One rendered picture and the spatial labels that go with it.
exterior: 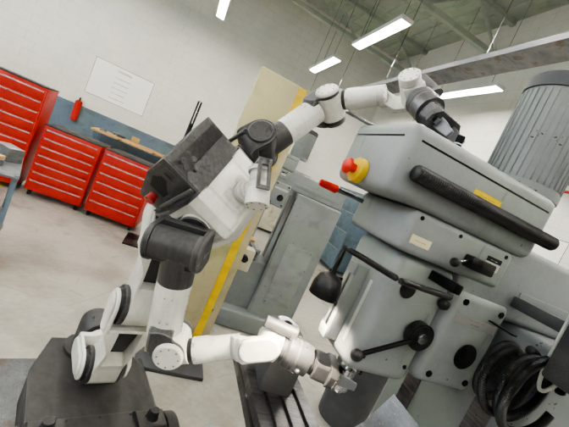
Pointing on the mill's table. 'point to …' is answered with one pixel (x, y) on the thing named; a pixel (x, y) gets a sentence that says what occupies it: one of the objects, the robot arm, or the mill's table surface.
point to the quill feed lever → (414, 335)
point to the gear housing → (428, 237)
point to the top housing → (393, 166)
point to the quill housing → (387, 308)
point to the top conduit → (450, 191)
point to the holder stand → (272, 372)
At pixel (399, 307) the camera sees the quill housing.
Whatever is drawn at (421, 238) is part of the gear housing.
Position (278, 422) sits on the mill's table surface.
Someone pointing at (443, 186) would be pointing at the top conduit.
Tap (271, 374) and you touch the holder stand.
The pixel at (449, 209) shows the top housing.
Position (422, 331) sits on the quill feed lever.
